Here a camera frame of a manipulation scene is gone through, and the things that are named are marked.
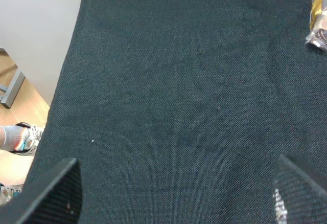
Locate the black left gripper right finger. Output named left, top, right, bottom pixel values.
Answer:
left=272, top=155, right=326, bottom=223

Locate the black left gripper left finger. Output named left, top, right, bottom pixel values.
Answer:
left=7, top=158, right=83, bottom=223

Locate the grey sneaker upper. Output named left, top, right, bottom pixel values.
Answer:
left=1, top=122, right=44, bottom=156

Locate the grey metal furniture leg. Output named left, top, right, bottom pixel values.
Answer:
left=0, top=47, right=26, bottom=109

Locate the black table cloth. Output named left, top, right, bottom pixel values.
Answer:
left=26, top=0, right=326, bottom=223

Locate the wrapped snack roll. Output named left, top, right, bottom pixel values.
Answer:
left=306, top=0, right=326, bottom=53

